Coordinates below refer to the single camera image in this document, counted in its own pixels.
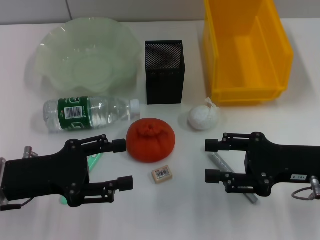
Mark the yellow plastic bin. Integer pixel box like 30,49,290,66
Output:
202,0,295,108

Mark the pale green glass fruit plate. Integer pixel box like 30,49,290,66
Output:
24,16,141,98

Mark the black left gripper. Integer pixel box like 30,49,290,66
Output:
4,138,91,208

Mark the clear green-label water bottle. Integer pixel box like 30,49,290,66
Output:
42,95,141,134

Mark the right wrist cable with plugs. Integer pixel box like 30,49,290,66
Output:
290,175,320,201

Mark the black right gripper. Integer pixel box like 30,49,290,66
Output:
204,131,320,198

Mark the beige eraser with barcode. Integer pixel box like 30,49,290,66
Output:
151,167,174,185

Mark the grey pen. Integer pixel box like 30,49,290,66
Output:
208,151,259,205

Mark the mint green pen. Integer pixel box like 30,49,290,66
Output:
59,152,104,206

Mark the black mesh pen holder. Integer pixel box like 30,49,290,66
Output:
144,39,187,106

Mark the white paper ball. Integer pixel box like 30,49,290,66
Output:
187,97,221,131

